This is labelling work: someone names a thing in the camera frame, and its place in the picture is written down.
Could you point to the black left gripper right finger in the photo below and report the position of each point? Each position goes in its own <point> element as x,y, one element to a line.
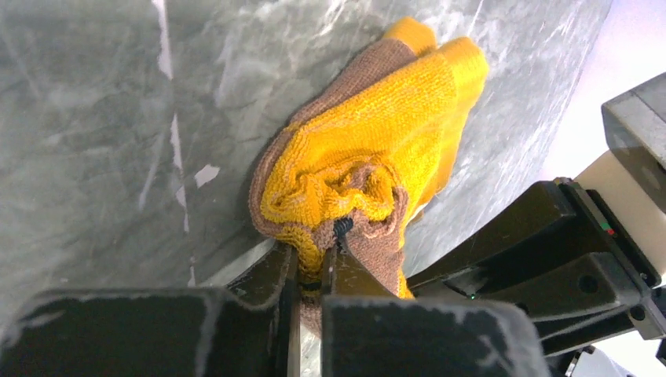
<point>366,331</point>

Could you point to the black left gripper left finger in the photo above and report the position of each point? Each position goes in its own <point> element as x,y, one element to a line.
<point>247,328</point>

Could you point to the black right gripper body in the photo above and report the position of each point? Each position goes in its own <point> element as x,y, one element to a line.
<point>608,290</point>

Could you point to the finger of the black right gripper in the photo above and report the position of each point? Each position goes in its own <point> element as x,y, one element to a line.
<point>533,236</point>

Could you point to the brown and yellow towel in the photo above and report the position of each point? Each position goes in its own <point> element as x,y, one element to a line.
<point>374,148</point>

